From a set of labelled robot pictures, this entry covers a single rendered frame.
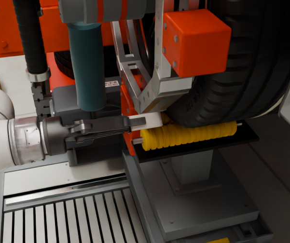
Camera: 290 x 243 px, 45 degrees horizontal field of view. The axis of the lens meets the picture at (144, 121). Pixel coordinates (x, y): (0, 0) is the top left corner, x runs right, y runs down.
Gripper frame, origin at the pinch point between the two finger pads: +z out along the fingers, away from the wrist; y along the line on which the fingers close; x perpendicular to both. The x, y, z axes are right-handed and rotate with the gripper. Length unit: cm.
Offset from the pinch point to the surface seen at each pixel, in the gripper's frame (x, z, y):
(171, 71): 6.3, 3.6, 12.9
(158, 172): -11.5, 12.0, -46.7
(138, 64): 18.9, 6.1, -21.2
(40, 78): 9.8, -18.9, 6.9
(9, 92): 48, -44, -138
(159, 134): -2.1, 5.8, -12.5
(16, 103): 39, -40, -129
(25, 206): -15, -34, -66
